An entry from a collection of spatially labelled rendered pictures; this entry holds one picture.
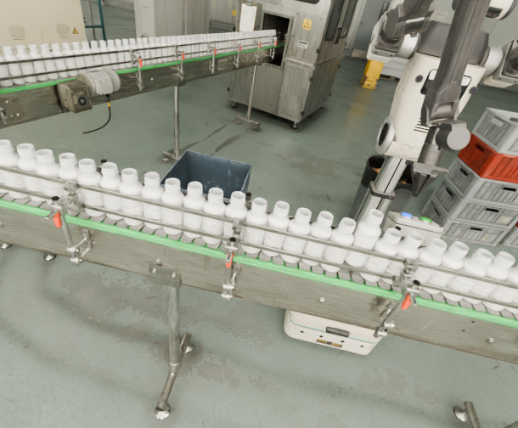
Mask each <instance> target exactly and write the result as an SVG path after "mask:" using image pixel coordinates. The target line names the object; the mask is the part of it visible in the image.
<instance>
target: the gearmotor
mask: <svg viewBox="0 0 518 428"><path fill-rule="evenodd" d="M120 86H121V82H120V78H119V76H118V75H117V74H116V73H115V72H114V71H113V70H112V69H104V70H90V71H86V72H80V73H78V74H77V75H76V79H75V80H69V81H64V82H60V83H57V88H58V91H59V97H60V102H61V104H62V108H63V110H64V112H65V113H69V111H73V112H74V114H75V113H79V112H82V111H85V110H91V109H92V103H91V99H90V97H92V96H96V95H105V96H106V97H107V99H108V106H109V113H110V100H109V96H110V95H109V93H113V92H114V91H117V90H119V88H120ZM110 117H111V113H110ZM110 117H109V120H108V121H107V122H106V123H105V124H104V125H103V126H102V127H100V128H98V129H95V130H92V131H89V132H94V131H97V130H99V129H101V128H103V127H105V126H106V125H107V124H108V123H109V121H110ZM89 132H83V134H85V133H89Z"/></svg>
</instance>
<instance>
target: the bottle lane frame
mask: <svg viewBox="0 0 518 428"><path fill-rule="evenodd" d="M50 212H51V210H50V211H48V210H44V209H41V208H40V206H38V207H33V206H28V205H27V203H26V204H24V205H22V204H19V203H15V202H14V201H7V200H3V199H2V198H0V241H2V242H5V243H9V244H13V245H19V246H23V247H26V248H31V249H34V250H38V251H44V252H48V253H52V254H55V255H59V256H65V257H69V258H71V256H70V253H69V252H67V251H66V249H67V244H66V241H65V237H64V234H63V231H62V228H61V227H60V228H57V227H56V225H55V223H54V221H53V218H51V219H50V220H49V221H46V220H44V217H45V216H46V215H47V214H48V213H50ZM79 214H80V213H79ZM79 214H78V215H79ZM78 215H76V216H75V217H73V216H70V215H65V218H66V221H67V224H68V227H69V230H70V234H71V238H72V240H73V243H74V245H78V244H79V243H80V242H81V241H82V240H83V239H84V238H85V237H84V236H83V232H82V229H87V230H88V232H89V235H90V238H87V240H90V241H92V245H93V248H92V249H90V250H89V251H88V253H87V254H86V255H85V256H84V257H83V261H84V262H91V263H94V264H98V265H101V266H105V267H109V268H115V269H119V270H122V271H127V272H130V273H136V274H140V275H144V276H148V277H149V265H150V264H152V263H155V264H160V265H164V266H168V267H172V268H176V269H177V270H178V271H179V272H180V284H183V285H187V286H190V287H194V288H197V289H202V290H208V291H211V292H215V293H218V294H222V288H223V282H224V276H225V270H226V262H225V260H226V257H227V255H225V254H224V251H220V246H219V247H218V248H217V250H214V249H211V248H207V243H206V244H205V246H199V245H194V240H193V242H192V243H191V244H189V243H185V242H182V241H181V238H182V237H181V238H180V239H179V240H174V239H168V235H167V236H166V237H165V238H164V237H160V236H156V235H155V231H154V232H153V233H152V234H146V233H143V232H142V230H143V228H142V229H141V230H140V231H135V230H131V229H129V227H130V225H129V226H128V227H127V228H120V227H117V226H116V224H114V225H109V224H105V223H104V220H103V221H102V222H95V221H91V217H90V218H88V219H84V218H80V217H78ZM234 264H235V265H239V266H240V270H239V273H237V274H236V275H237V276H239V278H238V283H235V284H234V289H233V290H232V293H231V294H232V295H233V297H236V298H240V299H244V300H247V301H253V302H257V303H261V304H265V305H269V306H272V307H279V308H283V309H286V310H290V311H293V312H298V313H304V314H307V315H311V316H314V317H319V318H325V319H328V320H332V321H336V322H340V323H343V324H350V325H354V326H357V327H361V328H365V329H371V330H375V328H376V327H379V326H380V324H381V322H380V321H381V319H382V318H381V317H380V315H381V314H382V313H383V312H384V311H388V308H387V307H388V305H389V304H390V302H391V301H393V302H398V301H399V299H400V298H401V297H402V293H399V292H395V291H393V290H392V288H391V289H390V290H385V289H381V288H380V287H379V286H378V283H377V286H376V287H374V286H370V285H366V284H365V282H364V281H363V284H359V283H356V282H352V278H351V277H350V280H349V281H348V280H344V279H339V276H338V274H337V275H336V278H334V277H330V276H326V275H325V271H324V273H323V274H319V273H313V272H312V268H310V271H309V272H308V271H305V270H301V269H299V266H298V265H297V266H296V268H293V267H287V266H285V262H284V264H283V265H279V264H276V263H273V259H272V258H271V260H270V262H265V261H262V260H259V256H258V257H257V259H254V258H250V257H247V256H246V252H245V254H244V255H243V256H240V255H237V256H234V259H233V266H232V271H231V276H230V282H231V279H232V277H233V274H234ZM415 299H416V301H417V304H418V306H417V307H412V303H411V304H410V305H409V306H408V307H407V308H406V309H401V310H400V311H399V312H398V314H397V315H396V317H395V318H394V319H393V320H392V321H393V323H394V327H392V329H389V330H388V331H387V334H389V335H396V336H400V337H403V338H407V339H411V340H415V341H421V342H424V343H428V344H432V345H436V346H442V347H446V348H450V349H454V350H457V351H461V352H467V353H471V354H475V355H478V356H482V357H485V358H492V359H496V360H499V361H503V362H507V363H513V364H517V365H518V320H516V319H515V318H513V319H511V318H504V317H502V315H501V314H500V315H499V316H497V315H492V314H489V313H488V312H487V310H486V312H485V313H483V312H478V311H476V310H475V309H474V308H473V307H472V309H468V308H463V307H461V306H460V305H458V306H454V305H449V304H447V303H446V301H445V302H444V303H442V302H439V301H433V299H432V297H431V299H430V300H428V299H424V298H420V297H419V295H418V296H417V297H416V298H415Z"/></svg>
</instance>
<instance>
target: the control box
mask: <svg viewBox="0 0 518 428"><path fill-rule="evenodd" d="M389 226H391V227H392V228H395V227H396V226H398V227H400V228H401V230H400V232H401V234H402V236H405V237H406V236H407V234H408V233H409V232H410V231H415V232H417V233H419V234H421V235H422V236H423V238H424V239H423V240H422V243H421V244H420V245H422V246H425V247H427V245H428V244H429V243H430V241H432V239H434V238H438V239H440V236H441V233H442V231H443V228H442V227H441V226H439V225H438V224H436V223H435V222H433V221H431V222H427V221H424V220H422V219H420V217H414V216H412V217H405V216H403V215H402V213H398V212H394V211H389V214H388V217H387V219H386V223H385V226H384V227H383V231H384V232H386V230H387V229H388V227H389Z"/></svg>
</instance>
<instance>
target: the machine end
mask: <svg viewBox="0 0 518 428"><path fill-rule="evenodd" d="M242 2H244V3H252V4H255V5H257V11H256V23H255V30H254V31H266V30H276V32H277V33H279V32H280V33H286V32H287V37H286V39H284V40H286V42H285V46H284V54H283V58H282V59H277V60H274V61H270V62H267V63H263V64H262V65H259V66H257V70H256V81H255V87H254V93H253V99H252V105H251V107H253V108H256V109H259V110H263V111H266V112H268V113H271V114H274V115H277V116H280V117H283V118H285V119H288V120H291V121H293V122H294V125H291V126H290V128H292V129H298V127H297V126H296V123H297V122H298V123H299V122H300V121H302V120H303V119H305V118H306V117H307V118H312V116H311V115H310V114H312V113H313V112H314V111H315V110H317V109H318V108H320V109H323V108H324V107H323V106H322V105H323V104H325V103H326V102H327V101H328V100H329V96H331V94H332V92H331V89H332V87H333V84H334V81H335V76H336V73H337V70H338V68H340V61H341V59H344V58H345V55H342V53H343V50H344V47H345V46H346V44H347V42H346V39H347V36H348V33H349V30H350V28H351V24H352V20H353V16H354V14H355V11H356V7H357V5H358V0H238V3H237V12H236V21H235V27H234V28H233V31H234V32H240V31H239V20H240V12H241V4H242ZM253 68H254V65H253V66H250V67H246V68H243V69H239V70H233V71H231V75H230V83H229V87H228V91H229V93H228V96H229V98H228V99H231V100H233V102H234V104H231V105H230V107H232V108H235V109H236V108H238V105H236V104H235V102H238V103H241V104H245V105H248V104H249V98H250V92H251V81H252V74H253Z"/></svg>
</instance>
